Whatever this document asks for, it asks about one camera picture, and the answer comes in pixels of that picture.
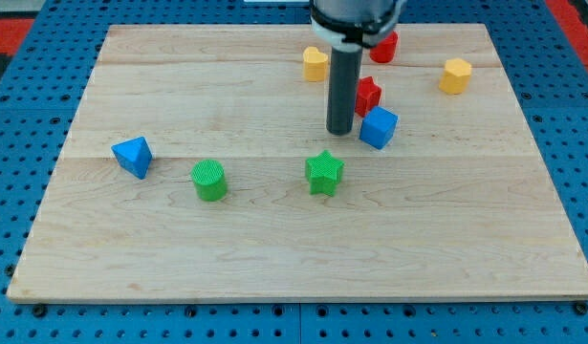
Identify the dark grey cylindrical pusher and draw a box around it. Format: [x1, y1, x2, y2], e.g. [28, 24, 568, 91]
[326, 48, 362, 136]

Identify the blue cube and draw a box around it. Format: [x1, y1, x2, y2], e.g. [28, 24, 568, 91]
[359, 106, 399, 149]

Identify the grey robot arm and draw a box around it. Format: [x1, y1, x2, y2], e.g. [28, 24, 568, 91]
[309, 0, 406, 136]

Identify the red star block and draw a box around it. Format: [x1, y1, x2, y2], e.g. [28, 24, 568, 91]
[355, 76, 382, 118]

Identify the green star block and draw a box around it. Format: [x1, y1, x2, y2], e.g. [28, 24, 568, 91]
[305, 150, 345, 197]

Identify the yellow heart block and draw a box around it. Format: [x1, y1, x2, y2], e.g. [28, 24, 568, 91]
[302, 46, 329, 82]

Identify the red cylinder block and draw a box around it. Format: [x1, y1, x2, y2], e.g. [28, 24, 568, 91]
[369, 32, 399, 64]

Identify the yellow hexagon block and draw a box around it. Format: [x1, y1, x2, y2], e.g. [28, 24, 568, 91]
[438, 58, 472, 95]

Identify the green cylinder block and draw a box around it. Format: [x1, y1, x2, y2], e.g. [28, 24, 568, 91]
[190, 160, 228, 202]

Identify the wooden board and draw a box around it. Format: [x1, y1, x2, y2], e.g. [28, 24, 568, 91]
[8, 24, 588, 304]

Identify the blue triangular prism block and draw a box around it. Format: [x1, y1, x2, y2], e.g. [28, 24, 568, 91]
[111, 137, 153, 180]

